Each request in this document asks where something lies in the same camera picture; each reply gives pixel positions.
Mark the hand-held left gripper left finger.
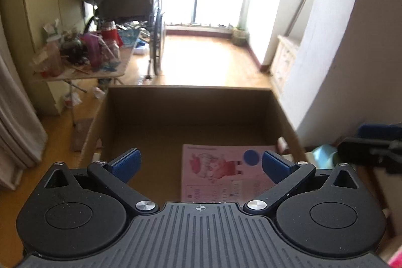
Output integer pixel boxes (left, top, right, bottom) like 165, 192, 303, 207
44, 148, 158, 215

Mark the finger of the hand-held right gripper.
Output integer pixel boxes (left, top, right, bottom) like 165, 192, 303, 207
337, 123, 402, 175

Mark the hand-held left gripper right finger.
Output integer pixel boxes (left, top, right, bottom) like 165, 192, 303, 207
243, 150, 358, 215

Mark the teal wet wipes pack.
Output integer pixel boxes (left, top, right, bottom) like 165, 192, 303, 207
309, 144, 339, 169

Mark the brown cardboard box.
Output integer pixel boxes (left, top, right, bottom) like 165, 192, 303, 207
80, 85, 310, 203

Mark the pink printed leaflet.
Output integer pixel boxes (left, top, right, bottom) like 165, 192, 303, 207
180, 144, 281, 203

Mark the small folding table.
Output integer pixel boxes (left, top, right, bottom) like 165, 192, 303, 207
31, 40, 136, 127

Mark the white low cabinet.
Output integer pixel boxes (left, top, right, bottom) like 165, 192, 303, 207
271, 35, 300, 94

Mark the pink plastic bottle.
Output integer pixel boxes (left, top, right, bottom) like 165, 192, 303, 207
84, 33, 102, 68

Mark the grey curtain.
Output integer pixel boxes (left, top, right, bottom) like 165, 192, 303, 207
0, 46, 48, 191

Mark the clear orange bottle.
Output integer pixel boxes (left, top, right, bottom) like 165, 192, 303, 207
44, 36, 65, 78

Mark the potted plant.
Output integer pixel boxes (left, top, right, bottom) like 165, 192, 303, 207
231, 26, 250, 47

